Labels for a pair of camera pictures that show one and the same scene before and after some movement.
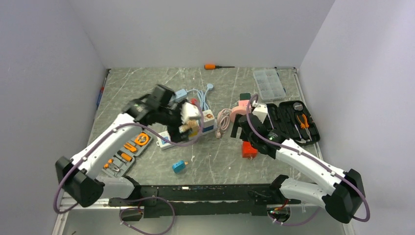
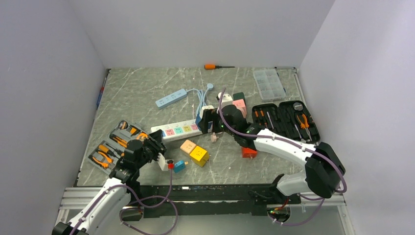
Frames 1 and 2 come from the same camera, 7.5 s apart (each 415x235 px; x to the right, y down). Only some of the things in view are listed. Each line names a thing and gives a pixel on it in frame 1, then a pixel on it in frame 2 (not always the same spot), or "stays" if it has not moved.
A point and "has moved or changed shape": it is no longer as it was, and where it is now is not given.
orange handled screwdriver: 209,67 stays
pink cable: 223,121 has moved or changed shape
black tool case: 293,118 stays
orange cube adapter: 193,130 → 198,155
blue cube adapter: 179,166 stays
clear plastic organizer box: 269,83 stays
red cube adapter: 248,151 stays
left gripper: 174,132 → 155,137
